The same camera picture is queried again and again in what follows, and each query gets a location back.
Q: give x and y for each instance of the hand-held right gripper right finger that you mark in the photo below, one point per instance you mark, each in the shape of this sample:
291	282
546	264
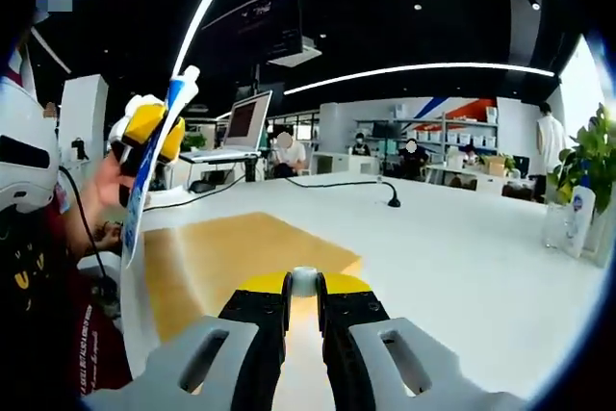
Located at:
409	372

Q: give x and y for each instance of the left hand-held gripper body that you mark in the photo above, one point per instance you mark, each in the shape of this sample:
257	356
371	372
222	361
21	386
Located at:
118	129

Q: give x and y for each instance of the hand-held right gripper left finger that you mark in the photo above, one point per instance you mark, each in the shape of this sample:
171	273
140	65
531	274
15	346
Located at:
192	372

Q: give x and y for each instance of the white blue toothpaste tube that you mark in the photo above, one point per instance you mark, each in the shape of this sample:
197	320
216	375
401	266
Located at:
137	209

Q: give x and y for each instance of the white toothpaste cap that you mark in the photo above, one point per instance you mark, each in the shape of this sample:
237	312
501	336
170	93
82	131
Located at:
304	281

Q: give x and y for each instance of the person's left hand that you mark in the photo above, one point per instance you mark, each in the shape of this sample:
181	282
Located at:
106	185

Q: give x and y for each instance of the silver laptop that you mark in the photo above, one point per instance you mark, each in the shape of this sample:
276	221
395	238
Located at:
245	120

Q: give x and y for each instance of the black laptop stand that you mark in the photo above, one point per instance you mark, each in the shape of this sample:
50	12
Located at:
250	170

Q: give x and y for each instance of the white table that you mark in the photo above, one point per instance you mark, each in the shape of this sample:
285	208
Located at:
433	247

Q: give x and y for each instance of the hanging black monitor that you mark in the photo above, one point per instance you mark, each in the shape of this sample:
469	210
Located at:
255	21

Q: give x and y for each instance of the ceiling air unit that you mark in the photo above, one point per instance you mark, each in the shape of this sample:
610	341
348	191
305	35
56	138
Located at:
293	56

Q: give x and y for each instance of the clear glass vase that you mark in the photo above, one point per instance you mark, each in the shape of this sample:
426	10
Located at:
556	230

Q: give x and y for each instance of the brown cardboard box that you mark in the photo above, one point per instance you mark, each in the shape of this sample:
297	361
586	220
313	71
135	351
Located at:
493	165

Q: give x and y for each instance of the white bottle with blue label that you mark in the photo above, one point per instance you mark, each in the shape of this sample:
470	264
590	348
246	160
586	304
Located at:
580	223

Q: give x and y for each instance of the green potted plant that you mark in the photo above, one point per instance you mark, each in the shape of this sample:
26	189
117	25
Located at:
592	156

